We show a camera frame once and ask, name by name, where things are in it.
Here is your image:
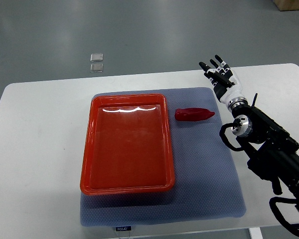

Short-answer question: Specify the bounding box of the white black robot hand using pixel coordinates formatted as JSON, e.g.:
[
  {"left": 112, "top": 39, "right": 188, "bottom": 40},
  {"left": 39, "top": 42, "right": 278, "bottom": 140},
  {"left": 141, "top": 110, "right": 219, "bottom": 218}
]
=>
[{"left": 199, "top": 55, "right": 247, "bottom": 109}]

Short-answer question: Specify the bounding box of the red pepper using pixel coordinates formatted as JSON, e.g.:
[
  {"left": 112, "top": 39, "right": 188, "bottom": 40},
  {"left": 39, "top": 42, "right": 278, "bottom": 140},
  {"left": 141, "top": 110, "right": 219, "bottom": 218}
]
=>
[{"left": 174, "top": 108, "right": 215, "bottom": 121}]

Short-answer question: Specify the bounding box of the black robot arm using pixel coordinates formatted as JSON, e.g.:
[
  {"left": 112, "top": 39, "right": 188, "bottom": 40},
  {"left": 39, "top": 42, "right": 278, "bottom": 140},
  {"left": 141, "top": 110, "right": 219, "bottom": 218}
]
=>
[{"left": 219, "top": 96, "right": 299, "bottom": 237}]

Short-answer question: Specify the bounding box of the red plastic tray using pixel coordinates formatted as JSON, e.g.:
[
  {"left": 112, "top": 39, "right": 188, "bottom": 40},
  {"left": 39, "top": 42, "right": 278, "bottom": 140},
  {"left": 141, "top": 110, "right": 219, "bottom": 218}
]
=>
[{"left": 80, "top": 94, "right": 175, "bottom": 196}]

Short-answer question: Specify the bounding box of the wooden box corner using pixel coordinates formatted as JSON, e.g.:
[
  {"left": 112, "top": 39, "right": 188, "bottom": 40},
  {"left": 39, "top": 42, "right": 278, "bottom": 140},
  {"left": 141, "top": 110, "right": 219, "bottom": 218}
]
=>
[{"left": 273, "top": 0, "right": 299, "bottom": 11}]

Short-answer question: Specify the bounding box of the blue-grey mesh mat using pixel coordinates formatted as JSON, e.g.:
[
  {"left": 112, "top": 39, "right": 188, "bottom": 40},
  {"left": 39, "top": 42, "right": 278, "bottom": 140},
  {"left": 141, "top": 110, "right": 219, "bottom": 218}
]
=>
[{"left": 80, "top": 87, "right": 246, "bottom": 227}]

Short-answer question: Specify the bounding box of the upper metal floor plate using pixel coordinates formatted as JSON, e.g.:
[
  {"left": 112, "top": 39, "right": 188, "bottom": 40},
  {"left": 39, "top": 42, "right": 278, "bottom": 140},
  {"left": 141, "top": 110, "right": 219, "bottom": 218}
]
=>
[{"left": 90, "top": 53, "right": 103, "bottom": 62}]

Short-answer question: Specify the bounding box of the white table leg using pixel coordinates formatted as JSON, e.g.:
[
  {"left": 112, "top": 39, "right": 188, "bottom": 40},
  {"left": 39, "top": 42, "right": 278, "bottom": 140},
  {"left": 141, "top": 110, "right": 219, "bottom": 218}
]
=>
[{"left": 249, "top": 227, "right": 263, "bottom": 239}]

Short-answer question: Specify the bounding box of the black mat label tag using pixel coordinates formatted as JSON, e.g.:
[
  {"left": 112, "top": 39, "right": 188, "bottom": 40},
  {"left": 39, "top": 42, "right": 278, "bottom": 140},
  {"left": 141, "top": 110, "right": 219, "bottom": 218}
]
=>
[{"left": 116, "top": 226, "right": 132, "bottom": 232}]

